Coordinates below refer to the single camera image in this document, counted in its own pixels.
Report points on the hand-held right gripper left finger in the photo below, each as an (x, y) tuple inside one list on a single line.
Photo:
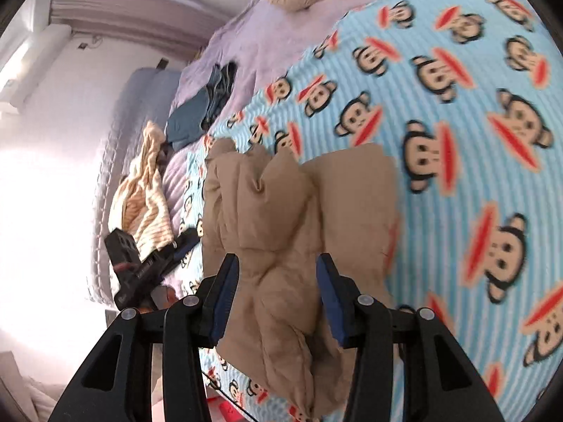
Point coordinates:
[(226, 303)]

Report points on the purple bed sheet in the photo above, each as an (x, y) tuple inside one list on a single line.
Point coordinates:
[(255, 39)]

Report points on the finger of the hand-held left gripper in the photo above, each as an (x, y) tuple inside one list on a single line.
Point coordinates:
[(184, 246)]

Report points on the blue monkey printed blanket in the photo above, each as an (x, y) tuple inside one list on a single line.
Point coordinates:
[(440, 140)]

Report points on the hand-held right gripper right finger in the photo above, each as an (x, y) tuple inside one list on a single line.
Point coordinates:
[(330, 303)]

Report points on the dark teal clothing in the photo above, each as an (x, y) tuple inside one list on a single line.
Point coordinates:
[(193, 112)]

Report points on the grey padded headboard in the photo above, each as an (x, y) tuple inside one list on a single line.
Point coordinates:
[(127, 110)]

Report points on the wall socket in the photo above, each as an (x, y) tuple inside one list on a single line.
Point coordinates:
[(82, 45)]

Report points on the tan puffy coat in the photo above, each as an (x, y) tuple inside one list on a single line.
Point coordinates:
[(277, 228)]

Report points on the white air conditioner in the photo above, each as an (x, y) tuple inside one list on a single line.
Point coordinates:
[(31, 61)]

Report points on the orange striped garment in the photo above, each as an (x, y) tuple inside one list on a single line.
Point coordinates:
[(140, 211)]

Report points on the pleated curtain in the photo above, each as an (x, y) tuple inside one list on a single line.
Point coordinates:
[(145, 9)]

